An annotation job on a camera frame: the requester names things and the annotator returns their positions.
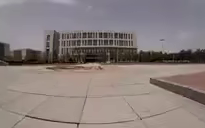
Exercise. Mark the dark building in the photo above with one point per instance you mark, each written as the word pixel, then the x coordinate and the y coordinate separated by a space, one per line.
pixel 1 50

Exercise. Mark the red brick strip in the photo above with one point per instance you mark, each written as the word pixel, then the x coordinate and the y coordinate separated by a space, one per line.
pixel 196 81

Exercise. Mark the pale concrete slab plaza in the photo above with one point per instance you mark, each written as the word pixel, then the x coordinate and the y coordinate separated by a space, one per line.
pixel 103 106

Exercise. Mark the low grey building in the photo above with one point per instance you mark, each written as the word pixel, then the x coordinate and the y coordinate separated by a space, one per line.
pixel 26 54

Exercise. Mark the lamp pole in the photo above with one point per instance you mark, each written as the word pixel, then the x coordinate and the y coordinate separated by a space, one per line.
pixel 162 45

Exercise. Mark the row of trees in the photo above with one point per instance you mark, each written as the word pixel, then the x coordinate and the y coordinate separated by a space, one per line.
pixel 190 56

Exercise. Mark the low stone mound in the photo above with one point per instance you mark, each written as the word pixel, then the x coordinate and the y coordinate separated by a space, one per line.
pixel 90 66

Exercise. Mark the large white building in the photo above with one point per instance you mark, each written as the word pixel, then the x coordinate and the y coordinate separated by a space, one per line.
pixel 96 41

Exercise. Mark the grey stone kerb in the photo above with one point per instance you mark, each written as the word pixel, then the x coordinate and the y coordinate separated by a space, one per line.
pixel 183 90

